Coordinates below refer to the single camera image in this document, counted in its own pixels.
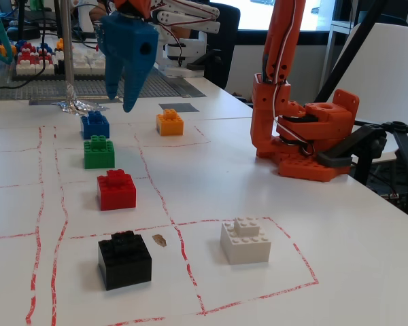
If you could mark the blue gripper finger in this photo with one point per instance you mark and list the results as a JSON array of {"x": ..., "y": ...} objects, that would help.
[
  {"x": 134, "y": 85},
  {"x": 114, "y": 76}
]

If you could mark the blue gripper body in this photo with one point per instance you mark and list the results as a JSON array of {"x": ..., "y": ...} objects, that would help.
[{"x": 129, "y": 44}]

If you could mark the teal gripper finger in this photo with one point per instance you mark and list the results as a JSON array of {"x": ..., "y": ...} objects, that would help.
[{"x": 0, "y": 34}]

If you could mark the blue lego block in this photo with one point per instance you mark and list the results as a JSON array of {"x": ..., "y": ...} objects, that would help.
[{"x": 95, "y": 127}]

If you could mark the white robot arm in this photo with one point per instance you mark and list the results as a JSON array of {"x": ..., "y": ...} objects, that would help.
[{"x": 190, "y": 37}]

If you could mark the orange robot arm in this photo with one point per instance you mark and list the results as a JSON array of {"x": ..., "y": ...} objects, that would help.
[{"x": 282, "y": 40}]

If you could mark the orange lego block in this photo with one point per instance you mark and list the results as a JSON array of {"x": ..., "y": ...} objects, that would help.
[{"x": 170, "y": 126}]

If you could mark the green lego block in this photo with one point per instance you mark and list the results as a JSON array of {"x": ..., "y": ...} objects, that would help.
[{"x": 99, "y": 156}]

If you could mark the red lego block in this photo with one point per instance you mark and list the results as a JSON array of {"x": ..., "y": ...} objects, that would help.
[{"x": 117, "y": 195}]

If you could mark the black lego block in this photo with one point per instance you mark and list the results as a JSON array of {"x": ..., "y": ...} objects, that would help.
[{"x": 126, "y": 265}]

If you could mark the white lego block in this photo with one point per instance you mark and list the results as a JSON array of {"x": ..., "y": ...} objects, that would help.
[{"x": 246, "y": 248}]

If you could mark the grey lego baseplate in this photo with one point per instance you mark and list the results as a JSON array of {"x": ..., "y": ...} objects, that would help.
[{"x": 88, "y": 86}]

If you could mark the white brick pile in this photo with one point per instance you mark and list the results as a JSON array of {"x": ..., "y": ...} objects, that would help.
[{"x": 85, "y": 62}]

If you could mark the red and white brick stack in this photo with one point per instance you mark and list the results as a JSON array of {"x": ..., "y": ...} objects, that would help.
[{"x": 30, "y": 66}]

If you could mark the crumpled aluminium foil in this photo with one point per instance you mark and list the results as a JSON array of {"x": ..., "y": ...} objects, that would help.
[{"x": 78, "y": 105}]

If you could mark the black brick stack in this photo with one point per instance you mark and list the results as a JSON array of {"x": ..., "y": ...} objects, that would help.
[{"x": 59, "y": 62}]

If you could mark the metal pole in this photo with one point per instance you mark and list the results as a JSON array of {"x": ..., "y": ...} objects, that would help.
[{"x": 68, "y": 40}]

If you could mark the yellow lego brick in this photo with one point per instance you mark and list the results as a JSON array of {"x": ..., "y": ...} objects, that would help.
[{"x": 60, "y": 44}]

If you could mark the silver tape strip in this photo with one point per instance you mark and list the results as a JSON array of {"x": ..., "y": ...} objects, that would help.
[{"x": 47, "y": 100}]

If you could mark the black office chair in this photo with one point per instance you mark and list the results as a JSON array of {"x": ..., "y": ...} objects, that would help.
[{"x": 224, "y": 51}]

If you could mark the bright monitor screen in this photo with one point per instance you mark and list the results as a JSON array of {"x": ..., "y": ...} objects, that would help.
[{"x": 253, "y": 15}]

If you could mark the brown scrap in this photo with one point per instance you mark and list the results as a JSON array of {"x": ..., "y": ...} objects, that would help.
[{"x": 160, "y": 239}]

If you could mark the black diagonal pole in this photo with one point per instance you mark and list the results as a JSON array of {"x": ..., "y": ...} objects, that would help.
[{"x": 353, "y": 44}]

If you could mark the black table clamp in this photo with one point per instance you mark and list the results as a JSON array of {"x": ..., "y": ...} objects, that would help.
[{"x": 353, "y": 146}]

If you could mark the white chair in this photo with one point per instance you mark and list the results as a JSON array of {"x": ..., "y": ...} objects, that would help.
[{"x": 394, "y": 37}]

